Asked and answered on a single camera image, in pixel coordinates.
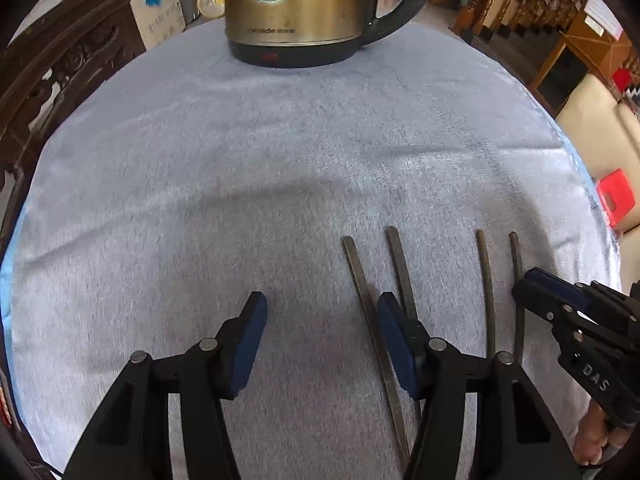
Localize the light blue under cloth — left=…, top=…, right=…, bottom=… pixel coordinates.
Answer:
left=0, top=120, right=621, bottom=361

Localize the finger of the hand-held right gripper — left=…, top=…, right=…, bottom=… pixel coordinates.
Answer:
left=524, top=267, right=640, bottom=342
left=512, top=280, right=602, bottom=342

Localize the carved dark wooden chair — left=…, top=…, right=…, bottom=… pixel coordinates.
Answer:
left=0, top=0, right=148, bottom=241

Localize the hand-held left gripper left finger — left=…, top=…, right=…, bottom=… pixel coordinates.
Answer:
left=62, top=291, right=268, bottom=480

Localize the red child chair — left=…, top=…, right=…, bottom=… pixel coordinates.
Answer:
left=595, top=169, right=637, bottom=231

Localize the white cardboard box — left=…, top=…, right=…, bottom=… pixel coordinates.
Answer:
left=122, top=0, right=188, bottom=51

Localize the dark wooden chopstick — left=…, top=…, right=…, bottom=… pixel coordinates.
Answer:
left=508, top=231, right=526, bottom=363
left=341, top=236, right=411, bottom=473
left=475, top=229, right=497, bottom=358
left=385, top=226, right=423, bottom=411

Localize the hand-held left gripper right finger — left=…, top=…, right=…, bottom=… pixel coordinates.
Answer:
left=377, top=292, right=583, bottom=480

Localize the person's right hand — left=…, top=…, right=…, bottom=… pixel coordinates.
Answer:
left=572, top=402, right=628, bottom=467

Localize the beige leather sofa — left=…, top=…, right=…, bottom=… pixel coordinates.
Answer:
left=555, top=74, right=640, bottom=233

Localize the grey tablecloth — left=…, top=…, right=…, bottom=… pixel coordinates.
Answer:
left=10, top=15, right=623, bottom=480

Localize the wooden stair railing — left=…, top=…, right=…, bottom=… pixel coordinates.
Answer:
left=450, top=0, right=591, bottom=41

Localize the gold electric kettle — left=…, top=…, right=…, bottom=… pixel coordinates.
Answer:
left=223, top=0, right=438, bottom=68

